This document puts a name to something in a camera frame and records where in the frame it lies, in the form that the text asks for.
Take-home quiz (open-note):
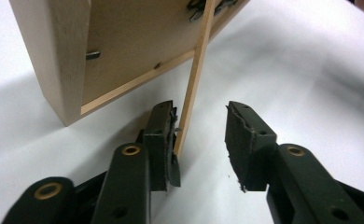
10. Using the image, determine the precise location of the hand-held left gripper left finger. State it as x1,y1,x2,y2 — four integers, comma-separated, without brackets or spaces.
91,99,182,224

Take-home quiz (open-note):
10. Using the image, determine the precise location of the wooden picture frame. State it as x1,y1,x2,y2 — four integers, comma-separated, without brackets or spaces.
8,0,251,158

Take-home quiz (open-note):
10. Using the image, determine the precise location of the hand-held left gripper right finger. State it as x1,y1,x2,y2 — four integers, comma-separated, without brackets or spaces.
224,100,364,224

